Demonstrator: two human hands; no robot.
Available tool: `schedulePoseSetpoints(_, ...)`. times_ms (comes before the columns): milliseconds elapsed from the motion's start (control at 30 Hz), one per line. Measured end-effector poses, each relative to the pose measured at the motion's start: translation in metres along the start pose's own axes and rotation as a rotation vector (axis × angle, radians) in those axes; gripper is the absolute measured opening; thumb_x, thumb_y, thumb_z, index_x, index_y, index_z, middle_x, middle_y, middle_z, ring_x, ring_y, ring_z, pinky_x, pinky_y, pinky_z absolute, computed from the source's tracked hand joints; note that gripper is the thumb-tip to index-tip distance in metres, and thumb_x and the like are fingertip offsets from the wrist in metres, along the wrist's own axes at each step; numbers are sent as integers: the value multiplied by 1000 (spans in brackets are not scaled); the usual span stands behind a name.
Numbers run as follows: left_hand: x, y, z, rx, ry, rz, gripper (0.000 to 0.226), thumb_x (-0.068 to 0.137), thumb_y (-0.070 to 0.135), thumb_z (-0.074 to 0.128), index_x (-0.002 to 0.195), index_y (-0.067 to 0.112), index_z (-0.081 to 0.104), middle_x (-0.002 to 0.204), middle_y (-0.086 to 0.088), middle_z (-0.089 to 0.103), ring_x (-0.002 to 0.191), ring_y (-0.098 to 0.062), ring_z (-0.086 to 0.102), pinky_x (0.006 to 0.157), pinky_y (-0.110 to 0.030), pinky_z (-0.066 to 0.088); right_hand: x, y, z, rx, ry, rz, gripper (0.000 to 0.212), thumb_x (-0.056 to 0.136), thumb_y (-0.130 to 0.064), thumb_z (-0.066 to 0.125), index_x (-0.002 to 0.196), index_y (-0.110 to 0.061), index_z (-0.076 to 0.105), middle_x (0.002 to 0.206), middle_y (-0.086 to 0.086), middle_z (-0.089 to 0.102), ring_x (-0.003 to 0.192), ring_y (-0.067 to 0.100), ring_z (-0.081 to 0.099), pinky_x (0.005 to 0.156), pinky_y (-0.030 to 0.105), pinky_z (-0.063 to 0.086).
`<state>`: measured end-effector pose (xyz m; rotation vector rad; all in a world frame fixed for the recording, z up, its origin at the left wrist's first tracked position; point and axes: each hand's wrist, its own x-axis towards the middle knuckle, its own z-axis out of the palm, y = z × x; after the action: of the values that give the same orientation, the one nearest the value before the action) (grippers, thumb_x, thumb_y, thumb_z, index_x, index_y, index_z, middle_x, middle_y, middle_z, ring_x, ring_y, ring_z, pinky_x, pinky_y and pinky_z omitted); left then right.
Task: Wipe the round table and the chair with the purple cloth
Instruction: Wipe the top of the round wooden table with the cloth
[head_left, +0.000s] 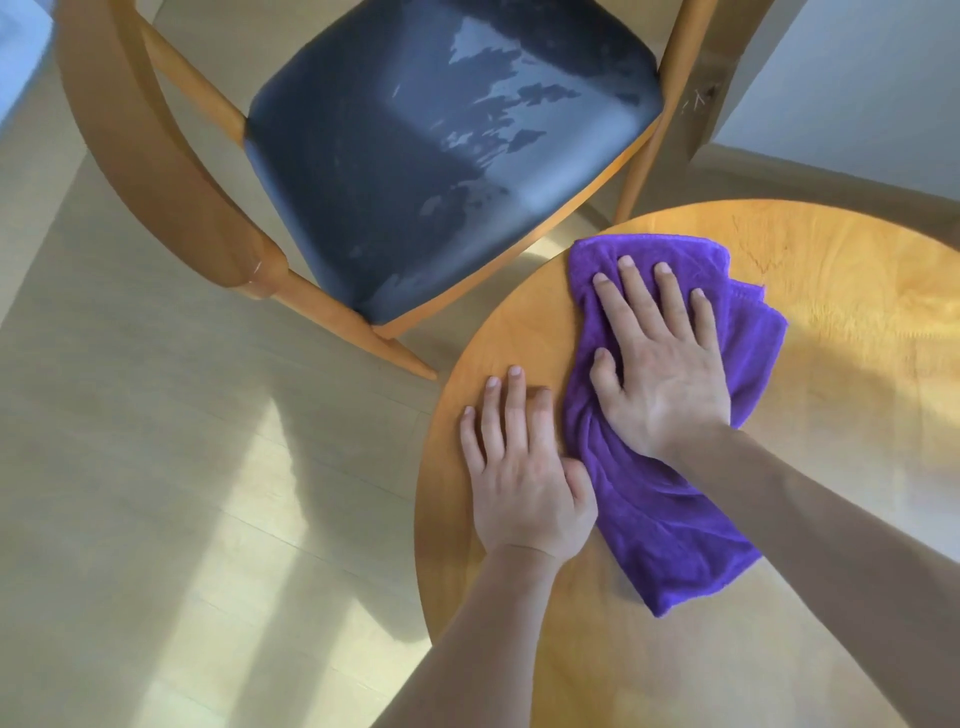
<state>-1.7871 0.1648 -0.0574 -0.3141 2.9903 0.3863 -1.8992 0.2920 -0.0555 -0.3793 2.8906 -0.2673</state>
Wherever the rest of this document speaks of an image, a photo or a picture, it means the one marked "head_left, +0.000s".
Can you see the person's left hand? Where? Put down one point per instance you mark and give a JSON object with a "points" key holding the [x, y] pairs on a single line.
{"points": [[525, 487]]}

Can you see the person's right hand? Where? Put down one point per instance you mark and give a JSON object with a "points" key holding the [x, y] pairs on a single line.
{"points": [[667, 382]]}

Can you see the purple microfibre cloth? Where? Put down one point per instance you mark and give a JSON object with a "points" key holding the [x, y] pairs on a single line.
{"points": [[660, 525]]}

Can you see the wooden chair with black seat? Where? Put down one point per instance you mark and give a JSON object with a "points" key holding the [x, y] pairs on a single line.
{"points": [[450, 150]]}

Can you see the person's left forearm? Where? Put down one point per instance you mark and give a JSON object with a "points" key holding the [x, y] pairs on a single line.
{"points": [[480, 645]]}

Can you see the person's right forearm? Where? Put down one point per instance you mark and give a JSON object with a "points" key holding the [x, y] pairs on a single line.
{"points": [[840, 532]]}

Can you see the round wooden table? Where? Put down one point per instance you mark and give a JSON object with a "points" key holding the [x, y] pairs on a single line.
{"points": [[862, 337]]}

